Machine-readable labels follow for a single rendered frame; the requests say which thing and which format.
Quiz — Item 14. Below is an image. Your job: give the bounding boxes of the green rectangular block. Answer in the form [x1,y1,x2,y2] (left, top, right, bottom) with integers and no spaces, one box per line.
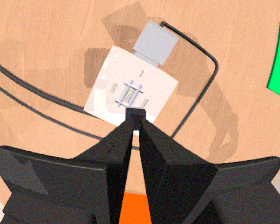
[266,24,280,94]

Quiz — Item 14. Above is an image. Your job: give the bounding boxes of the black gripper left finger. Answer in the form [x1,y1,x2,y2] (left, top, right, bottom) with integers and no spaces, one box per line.
[0,118,134,224]

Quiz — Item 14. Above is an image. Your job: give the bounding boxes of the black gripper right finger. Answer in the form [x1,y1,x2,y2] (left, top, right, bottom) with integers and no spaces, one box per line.
[139,119,280,224]

